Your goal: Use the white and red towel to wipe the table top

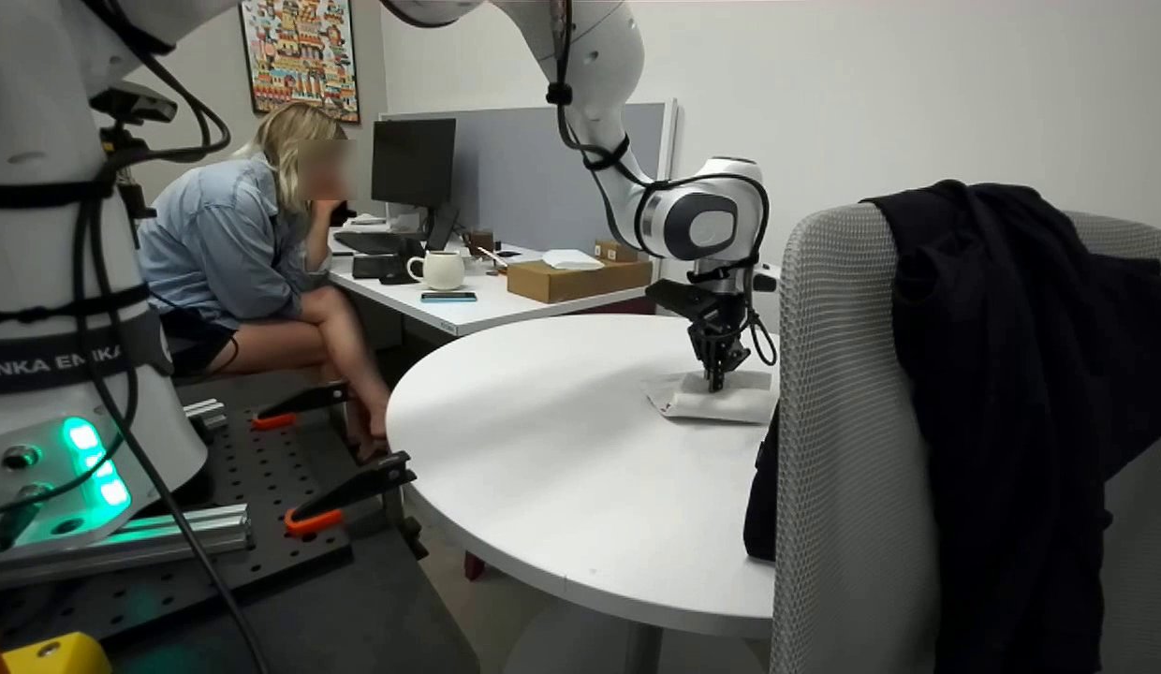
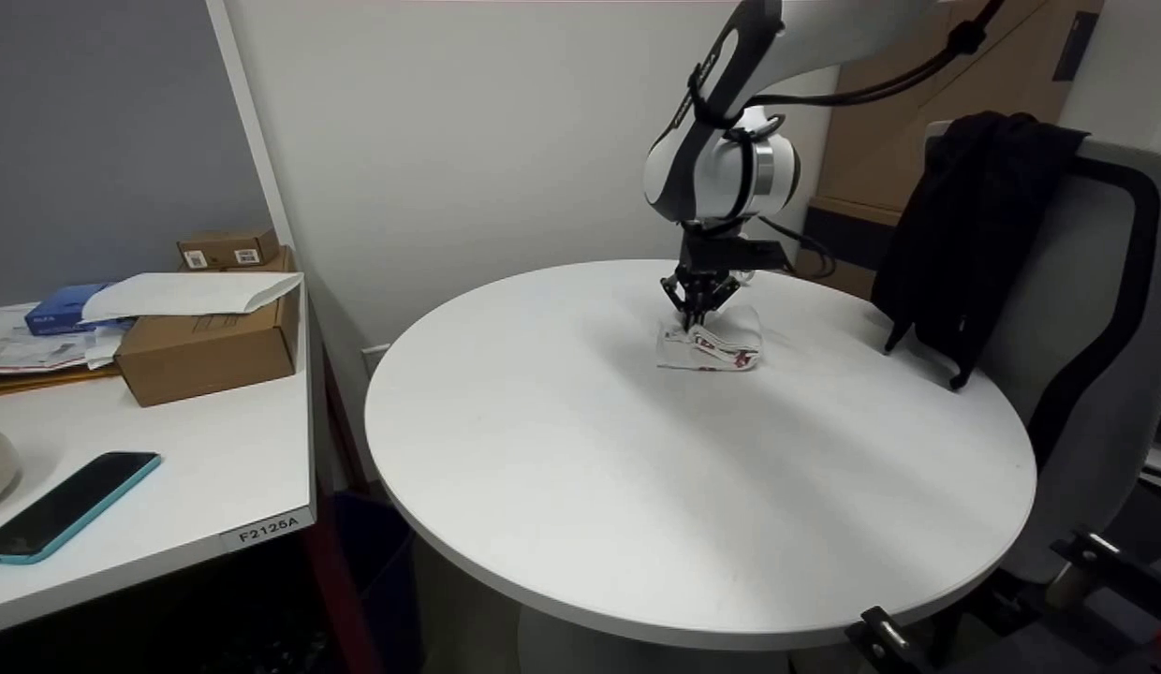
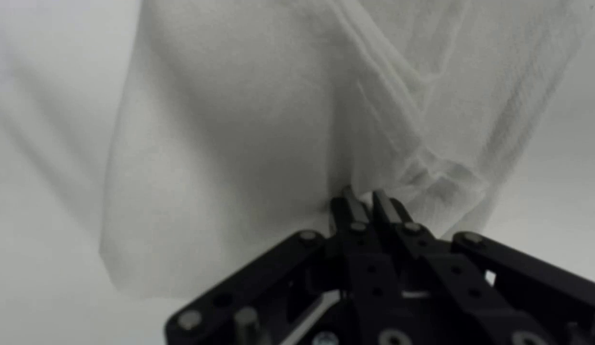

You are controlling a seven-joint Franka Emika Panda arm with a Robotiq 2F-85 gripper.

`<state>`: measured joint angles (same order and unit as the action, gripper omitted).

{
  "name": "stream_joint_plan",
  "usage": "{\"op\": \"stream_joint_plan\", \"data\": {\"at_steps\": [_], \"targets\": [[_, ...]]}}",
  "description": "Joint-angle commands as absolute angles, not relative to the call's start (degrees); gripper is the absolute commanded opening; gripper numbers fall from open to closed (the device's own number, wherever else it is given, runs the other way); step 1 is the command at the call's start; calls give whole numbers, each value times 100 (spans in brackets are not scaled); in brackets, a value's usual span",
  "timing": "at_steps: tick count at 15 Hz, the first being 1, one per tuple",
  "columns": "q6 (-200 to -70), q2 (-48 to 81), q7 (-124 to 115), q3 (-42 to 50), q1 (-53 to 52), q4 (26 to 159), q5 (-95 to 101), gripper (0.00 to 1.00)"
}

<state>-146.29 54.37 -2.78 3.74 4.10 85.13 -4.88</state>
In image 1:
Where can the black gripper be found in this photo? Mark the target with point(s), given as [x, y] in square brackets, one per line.
[722, 332]

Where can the white and red towel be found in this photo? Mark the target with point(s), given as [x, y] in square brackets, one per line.
[723, 401]

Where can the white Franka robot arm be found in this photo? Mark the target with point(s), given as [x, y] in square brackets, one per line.
[713, 227]

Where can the grey office chair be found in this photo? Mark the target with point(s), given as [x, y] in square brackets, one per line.
[844, 437]

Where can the brown cardboard box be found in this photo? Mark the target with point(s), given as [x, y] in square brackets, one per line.
[566, 281]

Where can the white paper envelope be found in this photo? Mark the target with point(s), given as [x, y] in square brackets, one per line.
[570, 261]

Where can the white office desk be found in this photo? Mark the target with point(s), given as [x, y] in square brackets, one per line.
[471, 313]

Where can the grey partition panel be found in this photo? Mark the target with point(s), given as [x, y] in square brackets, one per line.
[517, 174]

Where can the phone with teal case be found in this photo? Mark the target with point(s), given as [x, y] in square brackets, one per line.
[447, 296]

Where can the cream teapot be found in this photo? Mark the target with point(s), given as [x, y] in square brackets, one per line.
[440, 272]

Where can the black jacket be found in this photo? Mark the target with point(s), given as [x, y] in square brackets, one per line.
[1015, 397]

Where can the black desk device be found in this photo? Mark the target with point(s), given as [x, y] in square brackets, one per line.
[379, 256]

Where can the black computer monitor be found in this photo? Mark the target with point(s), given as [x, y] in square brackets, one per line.
[412, 164]

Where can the person in blue shirt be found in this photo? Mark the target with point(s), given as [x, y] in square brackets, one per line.
[219, 246]

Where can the colourful framed picture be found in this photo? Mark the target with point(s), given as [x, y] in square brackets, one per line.
[300, 56]

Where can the yellow block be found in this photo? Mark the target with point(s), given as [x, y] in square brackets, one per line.
[59, 657]

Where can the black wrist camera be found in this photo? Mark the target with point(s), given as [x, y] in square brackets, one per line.
[685, 302]

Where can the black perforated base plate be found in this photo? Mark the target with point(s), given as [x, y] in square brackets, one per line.
[264, 501]

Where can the aluminium rail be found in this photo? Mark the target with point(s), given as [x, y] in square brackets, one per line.
[169, 533]

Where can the black camera on stand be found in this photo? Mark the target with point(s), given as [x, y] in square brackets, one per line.
[135, 105]

